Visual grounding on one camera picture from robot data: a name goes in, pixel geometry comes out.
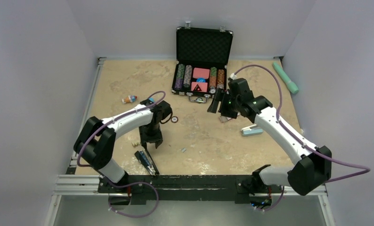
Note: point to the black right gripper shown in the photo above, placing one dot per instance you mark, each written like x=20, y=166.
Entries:
x=223, y=112

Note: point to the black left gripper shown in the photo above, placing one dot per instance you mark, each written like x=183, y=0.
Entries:
x=145, y=139

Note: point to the black stapler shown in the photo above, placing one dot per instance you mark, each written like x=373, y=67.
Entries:
x=147, y=162

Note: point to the light blue stapler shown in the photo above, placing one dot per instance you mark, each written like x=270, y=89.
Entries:
x=251, y=131

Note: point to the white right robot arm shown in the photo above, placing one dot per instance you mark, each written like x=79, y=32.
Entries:
x=311, y=164

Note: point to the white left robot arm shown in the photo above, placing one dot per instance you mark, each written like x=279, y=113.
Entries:
x=96, y=141

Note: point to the staple box red white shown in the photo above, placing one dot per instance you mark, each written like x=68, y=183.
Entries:
x=224, y=119

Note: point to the pink card deck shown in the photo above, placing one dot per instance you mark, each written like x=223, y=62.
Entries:
x=201, y=73

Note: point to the small toy bottle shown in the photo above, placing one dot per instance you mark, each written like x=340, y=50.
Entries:
x=129, y=99

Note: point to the black poker chip case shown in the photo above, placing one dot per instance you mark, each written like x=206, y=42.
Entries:
x=202, y=48

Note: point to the teal green cylinder tool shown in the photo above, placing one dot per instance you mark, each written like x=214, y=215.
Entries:
x=292, y=87

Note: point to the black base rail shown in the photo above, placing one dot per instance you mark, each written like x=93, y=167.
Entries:
x=240, y=189

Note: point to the aluminium frame rail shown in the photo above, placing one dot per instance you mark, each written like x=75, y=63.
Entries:
x=87, y=185

